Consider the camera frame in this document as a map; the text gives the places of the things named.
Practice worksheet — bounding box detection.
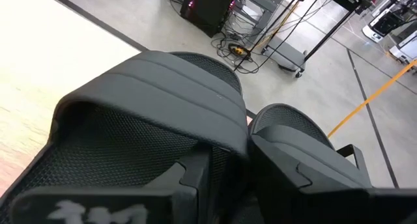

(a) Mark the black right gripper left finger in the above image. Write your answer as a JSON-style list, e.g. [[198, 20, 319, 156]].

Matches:
[[9, 147, 213, 224]]

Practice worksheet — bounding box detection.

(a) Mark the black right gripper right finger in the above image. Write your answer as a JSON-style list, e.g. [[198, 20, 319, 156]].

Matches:
[[250, 135, 417, 224]]

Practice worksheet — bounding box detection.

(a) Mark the grey desk foot with casters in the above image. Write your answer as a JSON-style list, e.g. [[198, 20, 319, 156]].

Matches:
[[260, 35, 308, 79]]

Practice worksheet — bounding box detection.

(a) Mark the yellow power strip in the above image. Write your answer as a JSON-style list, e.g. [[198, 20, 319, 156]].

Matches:
[[227, 43, 252, 58]]

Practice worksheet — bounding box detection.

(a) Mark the black slanted pole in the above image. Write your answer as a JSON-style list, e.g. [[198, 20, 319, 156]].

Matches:
[[303, 0, 382, 63]]

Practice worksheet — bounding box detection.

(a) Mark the white cabinet machine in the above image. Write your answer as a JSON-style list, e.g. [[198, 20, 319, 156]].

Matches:
[[362, 8, 417, 44]]

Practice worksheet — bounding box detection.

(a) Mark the computer tower with pink lights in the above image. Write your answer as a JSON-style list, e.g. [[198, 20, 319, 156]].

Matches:
[[179, 0, 236, 38]]

